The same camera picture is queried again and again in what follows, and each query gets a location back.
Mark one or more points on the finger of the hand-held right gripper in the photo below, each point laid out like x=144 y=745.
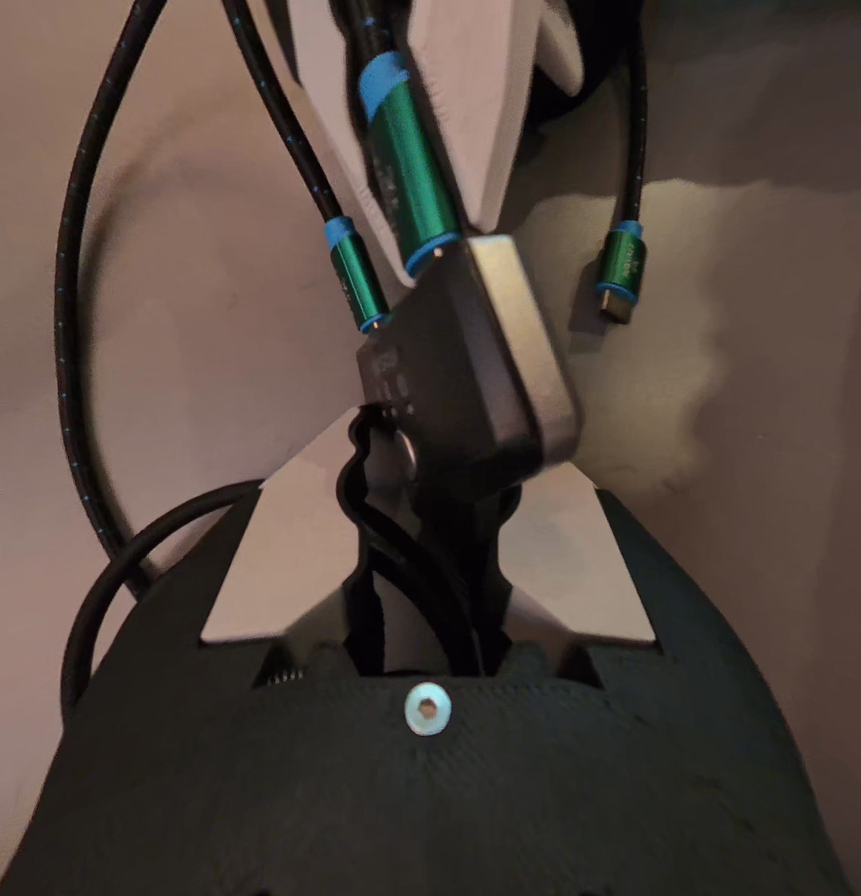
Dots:
x=332 y=91
x=479 y=105

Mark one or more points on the dark multiport hub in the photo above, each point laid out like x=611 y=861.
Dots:
x=458 y=378

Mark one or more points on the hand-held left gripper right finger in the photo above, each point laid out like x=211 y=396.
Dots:
x=584 y=574

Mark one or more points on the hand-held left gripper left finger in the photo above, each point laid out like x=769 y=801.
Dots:
x=283 y=560

